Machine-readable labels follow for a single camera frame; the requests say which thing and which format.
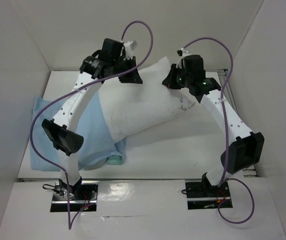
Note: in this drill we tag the white pillow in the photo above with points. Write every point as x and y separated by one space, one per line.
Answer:
132 108

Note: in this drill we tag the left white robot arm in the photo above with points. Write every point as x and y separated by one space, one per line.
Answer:
113 58

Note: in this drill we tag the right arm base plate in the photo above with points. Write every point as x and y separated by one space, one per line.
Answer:
198 199

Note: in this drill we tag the aluminium rail frame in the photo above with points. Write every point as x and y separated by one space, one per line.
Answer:
228 85

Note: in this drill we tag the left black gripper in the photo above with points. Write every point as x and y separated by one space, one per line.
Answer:
132 77

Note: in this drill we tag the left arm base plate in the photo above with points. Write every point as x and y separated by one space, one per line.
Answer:
86 198

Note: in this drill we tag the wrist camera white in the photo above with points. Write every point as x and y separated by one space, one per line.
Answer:
182 53
130 46

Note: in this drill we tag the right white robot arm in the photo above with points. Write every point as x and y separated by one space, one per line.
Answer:
209 94

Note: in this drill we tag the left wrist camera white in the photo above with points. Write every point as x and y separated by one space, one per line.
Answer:
130 46

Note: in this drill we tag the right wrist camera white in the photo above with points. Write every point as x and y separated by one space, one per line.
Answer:
182 53

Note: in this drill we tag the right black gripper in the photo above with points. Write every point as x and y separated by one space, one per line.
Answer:
172 75

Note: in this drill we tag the blue green pillowcase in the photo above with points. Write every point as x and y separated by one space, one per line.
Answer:
98 148

